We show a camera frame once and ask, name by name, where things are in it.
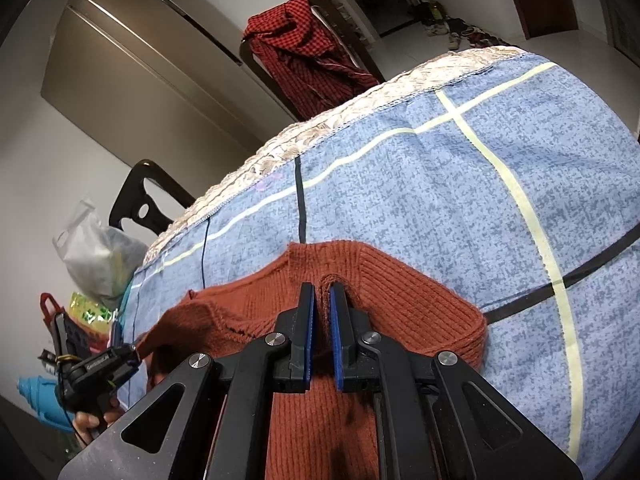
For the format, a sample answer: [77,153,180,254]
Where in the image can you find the red gift bag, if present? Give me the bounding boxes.
[39,293,67,323]

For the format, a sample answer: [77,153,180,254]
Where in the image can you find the tall refrigerator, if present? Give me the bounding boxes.
[40,0,297,162]

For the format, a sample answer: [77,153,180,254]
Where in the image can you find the green snack packet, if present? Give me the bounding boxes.
[69,291,122,342]

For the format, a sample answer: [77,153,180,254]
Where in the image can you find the blue checked tablecloth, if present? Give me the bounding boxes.
[120,50,640,480]

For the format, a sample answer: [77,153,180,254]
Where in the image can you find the rust brown knit sweater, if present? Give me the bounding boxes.
[137,241,488,480]

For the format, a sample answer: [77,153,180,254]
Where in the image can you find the white plastic bag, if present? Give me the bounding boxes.
[52,200,149,309]

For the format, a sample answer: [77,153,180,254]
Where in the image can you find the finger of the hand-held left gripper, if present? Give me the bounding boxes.
[117,337,151,368]

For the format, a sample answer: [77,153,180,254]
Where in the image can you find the pile of shoes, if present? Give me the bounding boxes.
[419,0,507,52]

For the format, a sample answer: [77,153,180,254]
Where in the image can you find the person's left hand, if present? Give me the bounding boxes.
[71,396,124,447]

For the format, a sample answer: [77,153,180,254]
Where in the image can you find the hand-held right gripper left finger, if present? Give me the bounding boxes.
[56,282,317,480]

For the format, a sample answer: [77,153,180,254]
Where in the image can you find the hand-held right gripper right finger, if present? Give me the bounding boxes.
[328,281,585,480]

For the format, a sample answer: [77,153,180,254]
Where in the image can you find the red checked shirt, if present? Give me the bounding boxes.
[243,0,381,122]

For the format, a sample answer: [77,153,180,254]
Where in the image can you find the dark wooden chair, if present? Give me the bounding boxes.
[239,0,388,127]
[108,159,197,235]

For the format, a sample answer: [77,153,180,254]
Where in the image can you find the blue plastic bottle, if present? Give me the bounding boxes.
[16,374,77,434]

